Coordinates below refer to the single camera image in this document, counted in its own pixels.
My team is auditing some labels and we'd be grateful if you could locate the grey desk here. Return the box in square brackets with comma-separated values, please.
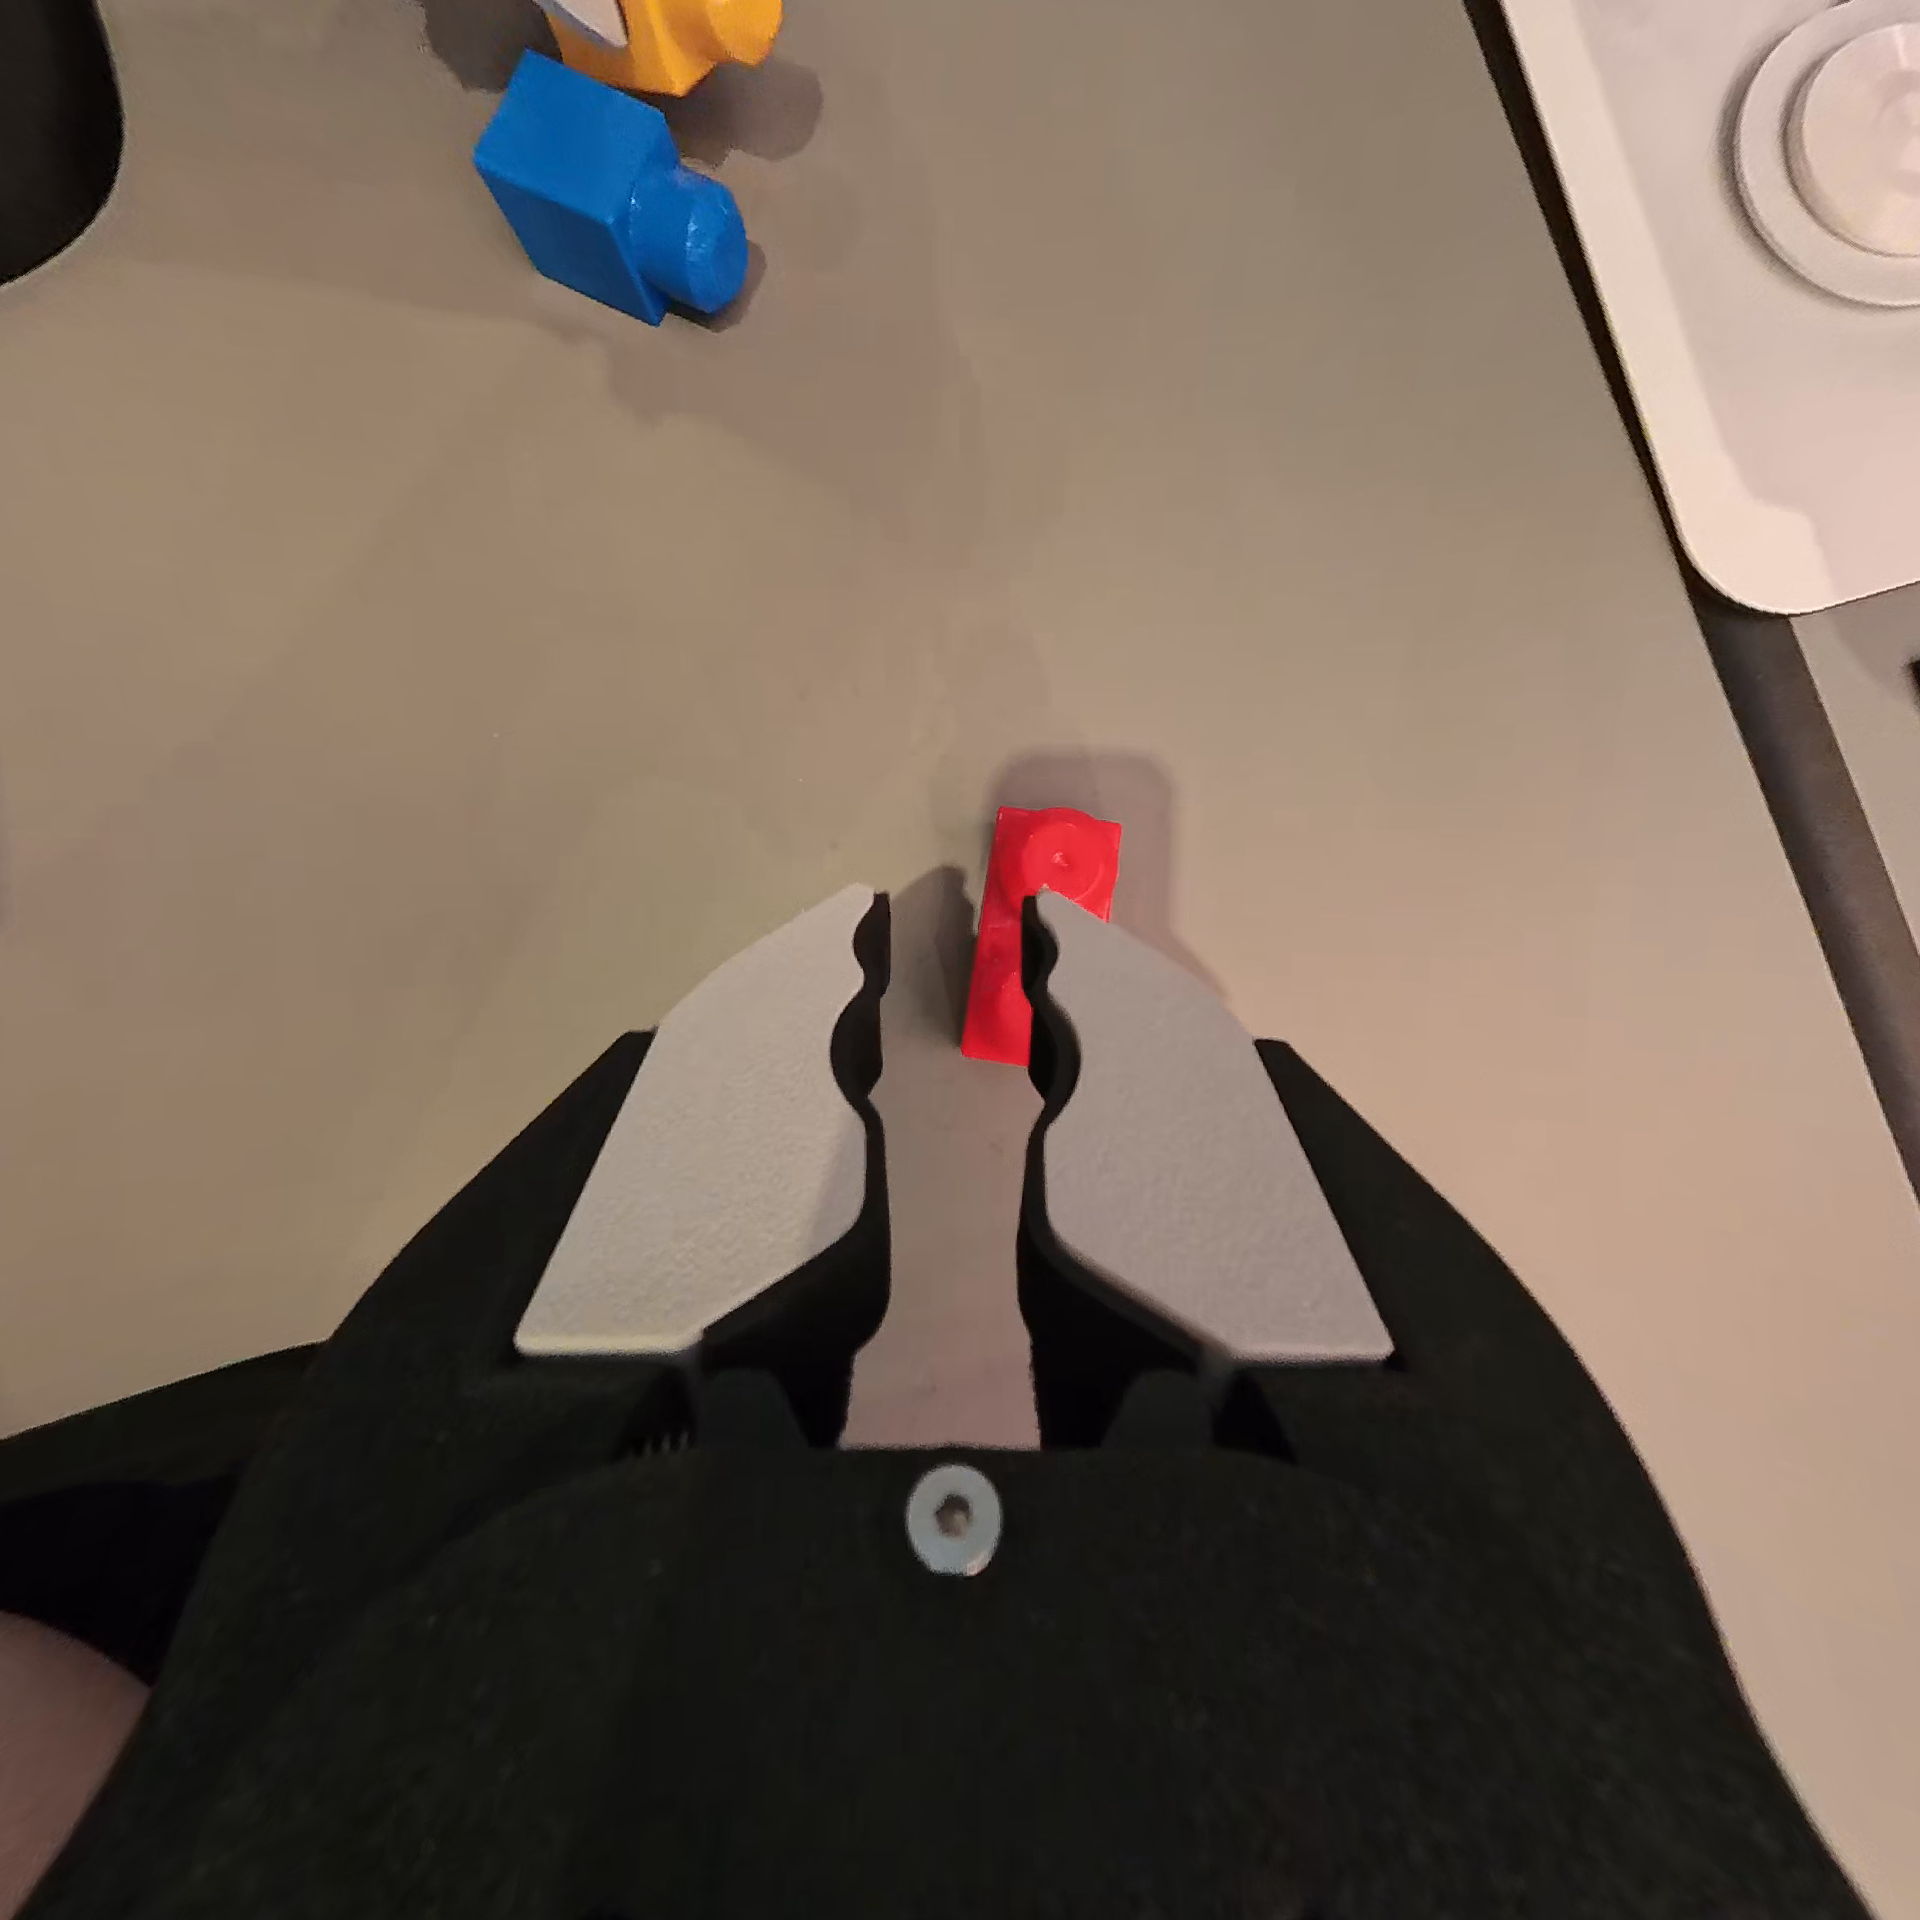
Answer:
[0, 0, 1920, 1920]

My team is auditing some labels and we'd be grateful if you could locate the white board stand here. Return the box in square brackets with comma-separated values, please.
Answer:
[1499, 0, 1920, 618]

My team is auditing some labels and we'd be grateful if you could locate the blue one-stud block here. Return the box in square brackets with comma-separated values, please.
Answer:
[473, 49, 749, 327]

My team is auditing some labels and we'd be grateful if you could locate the red two-stud block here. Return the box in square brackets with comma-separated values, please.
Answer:
[959, 805, 1124, 1067]

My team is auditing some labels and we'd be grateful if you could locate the yellow one-stud block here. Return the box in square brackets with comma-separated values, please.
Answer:
[539, 0, 783, 99]

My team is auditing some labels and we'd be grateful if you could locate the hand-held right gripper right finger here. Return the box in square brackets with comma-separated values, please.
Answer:
[1017, 888, 1402, 1424]

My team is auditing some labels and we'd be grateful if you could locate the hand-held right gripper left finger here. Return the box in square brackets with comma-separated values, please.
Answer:
[515, 882, 895, 1441]

